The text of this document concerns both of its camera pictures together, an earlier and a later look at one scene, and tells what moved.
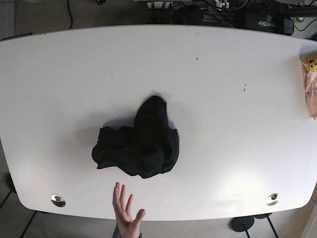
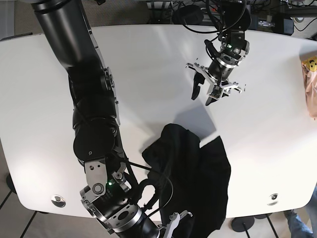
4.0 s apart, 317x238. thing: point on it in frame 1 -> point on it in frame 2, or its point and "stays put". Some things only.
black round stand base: [237, 223] stays put
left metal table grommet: [58, 201] stays put
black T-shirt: [149, 148] -> [192, 180]
